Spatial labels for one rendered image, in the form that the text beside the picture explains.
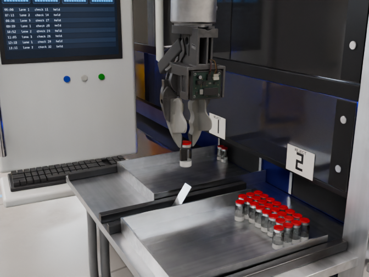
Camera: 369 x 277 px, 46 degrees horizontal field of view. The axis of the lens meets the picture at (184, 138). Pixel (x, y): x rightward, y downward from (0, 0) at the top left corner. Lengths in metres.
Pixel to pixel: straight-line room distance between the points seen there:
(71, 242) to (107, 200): 1.65
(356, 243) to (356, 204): 0.08
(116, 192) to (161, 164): 0.23
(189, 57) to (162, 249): 0.39
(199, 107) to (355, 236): 0.40
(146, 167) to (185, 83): 0.66
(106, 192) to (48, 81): 0.52
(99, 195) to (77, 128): 0.49
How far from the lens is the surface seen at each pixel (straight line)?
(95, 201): 1.13
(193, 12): 0.71
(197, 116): 0.78
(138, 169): 1.31
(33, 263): 2.62
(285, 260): 0.86
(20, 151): 1.59
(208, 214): 1.04
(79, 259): 2.59
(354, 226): 0.93
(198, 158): 1.40
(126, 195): 1.15
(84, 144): 1.62
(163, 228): 0.98
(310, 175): 0.98
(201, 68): 0.70
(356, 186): 0.90
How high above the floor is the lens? 1.35
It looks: 17 degrees down
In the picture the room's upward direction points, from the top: straight up
